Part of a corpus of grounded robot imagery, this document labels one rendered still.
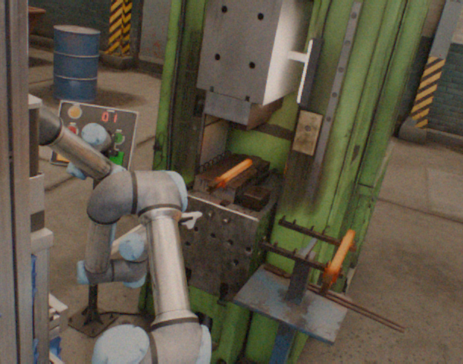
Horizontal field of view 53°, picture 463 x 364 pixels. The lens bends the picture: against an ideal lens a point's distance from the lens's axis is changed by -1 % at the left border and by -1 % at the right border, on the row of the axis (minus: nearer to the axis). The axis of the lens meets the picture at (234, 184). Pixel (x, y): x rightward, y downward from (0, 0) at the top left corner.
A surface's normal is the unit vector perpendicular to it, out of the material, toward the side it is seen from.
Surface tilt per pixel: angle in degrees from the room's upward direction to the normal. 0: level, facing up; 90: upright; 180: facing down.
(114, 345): 8
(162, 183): 37
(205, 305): 90
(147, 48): 90
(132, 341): 8
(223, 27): 90
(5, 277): 90
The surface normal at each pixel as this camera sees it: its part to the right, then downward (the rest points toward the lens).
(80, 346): 0.16, -0.90
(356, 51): -0.41, 0.30
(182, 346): 0.29, -0.49
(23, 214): 0.81, 0.35
